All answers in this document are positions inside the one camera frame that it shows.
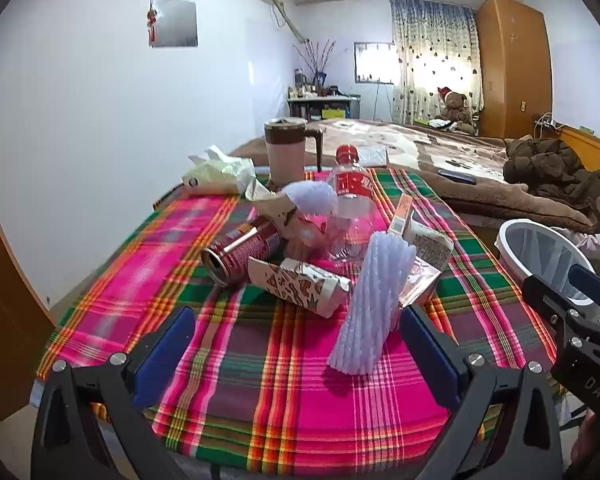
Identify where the brown patterned bed blanket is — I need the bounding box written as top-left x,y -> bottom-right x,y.
230,119 -> 600,233

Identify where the wooden wardrobe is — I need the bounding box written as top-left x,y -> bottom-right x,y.
475,0 -> 553,140

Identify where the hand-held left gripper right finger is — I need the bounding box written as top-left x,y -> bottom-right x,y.
399,304 -> 563,480

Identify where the pink green plaid tablecloth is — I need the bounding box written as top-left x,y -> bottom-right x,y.
36,167 -> 573,471

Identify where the short white foam net sleeve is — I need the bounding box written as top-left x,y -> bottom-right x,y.
279,181 -> 338,216

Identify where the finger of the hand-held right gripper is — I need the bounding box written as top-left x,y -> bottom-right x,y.
522,272 -> 600,346
567,264 -> 600,331

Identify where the brown patterned paper pack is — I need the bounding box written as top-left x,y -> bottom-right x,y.
246,256 -> 353,319

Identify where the silver foil wrapper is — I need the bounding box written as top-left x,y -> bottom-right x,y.
397,255 -> 443,308

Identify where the wooden bed headboard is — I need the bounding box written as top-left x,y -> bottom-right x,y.
557,125 -> 600,186

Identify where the clear plastic bottle red label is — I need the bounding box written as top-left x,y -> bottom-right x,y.
325,145 -> 381,263

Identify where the cluttered shelf desk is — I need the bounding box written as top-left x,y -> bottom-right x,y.
286,92 -> 361,122

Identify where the long white foam net sleeve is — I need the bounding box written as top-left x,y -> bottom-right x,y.
328,231 -> 417,376

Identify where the pink mug brown lid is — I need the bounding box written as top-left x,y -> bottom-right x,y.
264,117 -> 325,187

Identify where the red drink can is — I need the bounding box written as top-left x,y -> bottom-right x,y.
201,220 -> 286,288

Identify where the air conditioner pipe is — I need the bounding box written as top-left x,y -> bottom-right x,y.
267,0 -> 311,43

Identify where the dark brown jacket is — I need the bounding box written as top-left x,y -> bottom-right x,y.
503,136 -> 600,211

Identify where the soft tissue pack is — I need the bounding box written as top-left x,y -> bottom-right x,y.
181,145 -> 256,196

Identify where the pink bed sheet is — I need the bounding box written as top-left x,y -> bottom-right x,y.
570,225 -> 600,258

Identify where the heart print curtain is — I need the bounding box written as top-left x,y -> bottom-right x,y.
390,0 -> 483,126

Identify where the wooden door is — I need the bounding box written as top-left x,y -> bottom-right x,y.
0,175 -> 56,401

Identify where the power strip with cables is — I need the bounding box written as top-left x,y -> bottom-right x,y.
532,112 -> 566,136

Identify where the white orange tissue box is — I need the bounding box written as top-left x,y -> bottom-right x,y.
356,146 -> 390,167

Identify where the white round waste bin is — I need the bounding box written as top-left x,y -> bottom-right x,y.
495,219 -> 598,306

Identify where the orange paper box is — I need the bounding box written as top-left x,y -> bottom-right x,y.
387,192 -> 413,236

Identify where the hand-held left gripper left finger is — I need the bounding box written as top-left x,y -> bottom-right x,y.
30,305 -> 216,480

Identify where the small window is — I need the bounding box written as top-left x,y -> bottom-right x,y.
353,41 -> 396,85

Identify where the brown teddy bear red hat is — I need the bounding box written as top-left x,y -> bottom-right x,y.
437,86 -> 478,135

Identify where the vase of bare branches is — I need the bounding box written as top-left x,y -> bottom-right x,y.
294,39 -> 337,96

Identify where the silver wall mirror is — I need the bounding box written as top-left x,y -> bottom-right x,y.
150,0 -> 199,49

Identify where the white printed carton box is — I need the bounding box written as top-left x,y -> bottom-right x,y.
405,220 -> 455,281

